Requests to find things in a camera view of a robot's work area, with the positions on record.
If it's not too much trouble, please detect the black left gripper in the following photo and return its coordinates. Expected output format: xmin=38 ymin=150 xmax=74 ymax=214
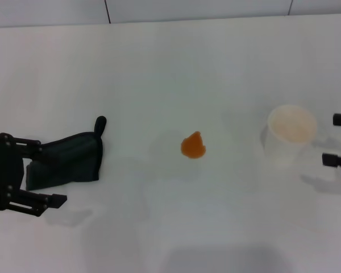
xmin=0 ymin=133 xmax=68 ymax=218

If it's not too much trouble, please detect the dark blue-green rag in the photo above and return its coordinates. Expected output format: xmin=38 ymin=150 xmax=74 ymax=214
xmin=25 ymin=115 xmax=108 ymax=192

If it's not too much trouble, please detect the orange-brown liquid stain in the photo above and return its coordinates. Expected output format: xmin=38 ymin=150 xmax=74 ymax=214
xmin=180 ymin=130 xmax=207 ymax=160

